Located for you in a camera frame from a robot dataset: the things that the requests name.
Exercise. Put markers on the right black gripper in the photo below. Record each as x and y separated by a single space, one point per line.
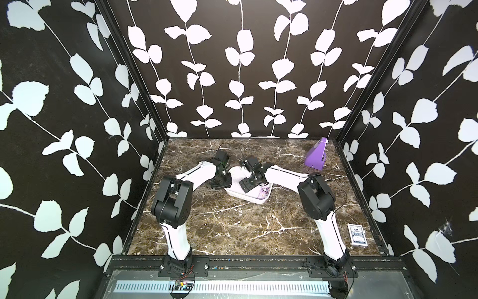
244 182

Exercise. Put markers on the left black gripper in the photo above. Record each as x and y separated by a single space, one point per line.
228 183

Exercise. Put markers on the white plastic storage box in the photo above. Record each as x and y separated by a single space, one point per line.
258 195

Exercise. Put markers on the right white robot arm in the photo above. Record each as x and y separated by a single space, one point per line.
316 197

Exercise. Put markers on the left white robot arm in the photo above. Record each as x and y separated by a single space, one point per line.
172 203

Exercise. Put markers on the blue playing card box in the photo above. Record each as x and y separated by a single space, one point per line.
357 235

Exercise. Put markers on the purple plastic stand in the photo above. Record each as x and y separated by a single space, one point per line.
316 156

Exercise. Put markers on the small circuit board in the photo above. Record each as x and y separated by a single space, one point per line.
182 286

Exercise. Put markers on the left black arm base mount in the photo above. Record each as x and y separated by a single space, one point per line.
194 266

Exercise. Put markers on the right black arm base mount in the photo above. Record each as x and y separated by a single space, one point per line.
326 268

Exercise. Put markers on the white perforated cable duct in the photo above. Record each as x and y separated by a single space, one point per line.
314 288

